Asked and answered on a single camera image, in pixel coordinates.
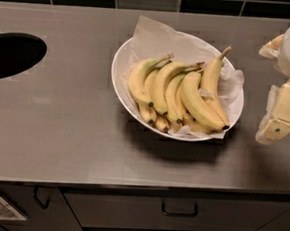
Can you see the black cabinet door handle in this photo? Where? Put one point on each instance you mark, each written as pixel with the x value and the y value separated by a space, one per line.
pixel 42 197

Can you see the large front yellow banana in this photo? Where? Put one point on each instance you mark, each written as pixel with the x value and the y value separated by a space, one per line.
pixel 196 106

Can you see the white oval bowl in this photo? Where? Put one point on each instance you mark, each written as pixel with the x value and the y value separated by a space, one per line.
pixel 120 68

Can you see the inner yellow banana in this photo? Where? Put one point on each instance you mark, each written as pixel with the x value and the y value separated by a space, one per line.
pixel 186 116

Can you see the leftmost greenish yellow banana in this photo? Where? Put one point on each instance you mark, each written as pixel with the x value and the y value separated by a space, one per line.
pixel 137 79

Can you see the small lower middle banana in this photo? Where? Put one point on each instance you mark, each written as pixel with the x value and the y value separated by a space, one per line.
pixel 162 123

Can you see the grey cabinet door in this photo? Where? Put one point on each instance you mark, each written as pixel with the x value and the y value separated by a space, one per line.
pixel 57 217

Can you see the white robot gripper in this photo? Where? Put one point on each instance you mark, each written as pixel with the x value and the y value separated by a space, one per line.
pixel 275 125

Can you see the rightmost yellow banana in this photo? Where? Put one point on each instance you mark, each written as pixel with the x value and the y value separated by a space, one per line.
pixel 210 83

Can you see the black drawer handle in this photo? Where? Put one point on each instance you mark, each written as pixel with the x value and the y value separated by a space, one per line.
pixel 177 208

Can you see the white paper liner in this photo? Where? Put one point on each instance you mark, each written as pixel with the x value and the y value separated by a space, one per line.
pixel 164 42

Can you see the dark round sink hole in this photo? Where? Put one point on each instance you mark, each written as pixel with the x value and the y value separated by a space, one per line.
pixel 19 52

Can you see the grey drawer front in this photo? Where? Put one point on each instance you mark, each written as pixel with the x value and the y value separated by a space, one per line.
pixel 137 212

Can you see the bottom yellow banana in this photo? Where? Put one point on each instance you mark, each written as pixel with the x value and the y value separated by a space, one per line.
pixel 197 127

